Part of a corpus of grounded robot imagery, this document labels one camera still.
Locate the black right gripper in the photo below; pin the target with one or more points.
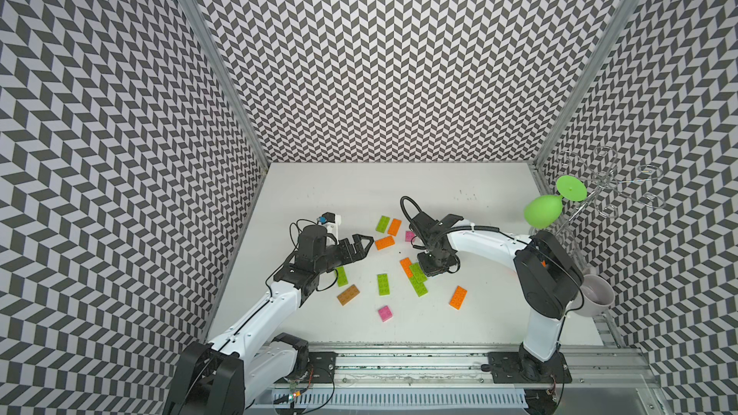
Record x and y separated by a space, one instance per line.
430 269

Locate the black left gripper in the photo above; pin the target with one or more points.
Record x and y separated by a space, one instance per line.
359 252

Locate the orange lego plate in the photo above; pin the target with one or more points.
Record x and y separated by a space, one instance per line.
394 227
458 298
406 265
384 243

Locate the green lego plate front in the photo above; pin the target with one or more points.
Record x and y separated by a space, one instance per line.
419 287

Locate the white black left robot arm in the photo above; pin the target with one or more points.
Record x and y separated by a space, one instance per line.
228 373

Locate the green lego plate under arm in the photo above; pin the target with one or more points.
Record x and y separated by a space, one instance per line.
341 276

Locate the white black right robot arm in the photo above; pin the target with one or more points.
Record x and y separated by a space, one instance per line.
549 279

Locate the lime green lego plate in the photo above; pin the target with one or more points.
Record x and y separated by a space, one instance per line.
383 224

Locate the brown lego plate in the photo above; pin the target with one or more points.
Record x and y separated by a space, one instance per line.
348 295

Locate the pink lego brick front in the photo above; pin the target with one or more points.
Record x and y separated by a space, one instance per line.
385 313

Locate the green plastic wine glass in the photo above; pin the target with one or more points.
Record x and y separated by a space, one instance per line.
546 209

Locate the grey mauve cup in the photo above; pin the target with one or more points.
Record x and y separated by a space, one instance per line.
597 296

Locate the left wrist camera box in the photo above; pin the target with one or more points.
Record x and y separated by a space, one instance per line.
331 221

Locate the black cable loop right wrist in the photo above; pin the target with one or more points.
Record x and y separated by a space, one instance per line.
411 210

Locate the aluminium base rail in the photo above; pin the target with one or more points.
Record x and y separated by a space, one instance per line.
459 379

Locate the wire glass rack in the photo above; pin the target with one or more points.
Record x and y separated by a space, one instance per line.
601 196

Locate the aluminium corner post left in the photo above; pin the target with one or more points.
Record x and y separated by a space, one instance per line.
203 34

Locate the aluminium corner post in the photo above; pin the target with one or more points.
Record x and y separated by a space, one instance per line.
607 42
203 34

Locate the aluminium corner post right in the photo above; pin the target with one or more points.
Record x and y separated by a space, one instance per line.
607 42

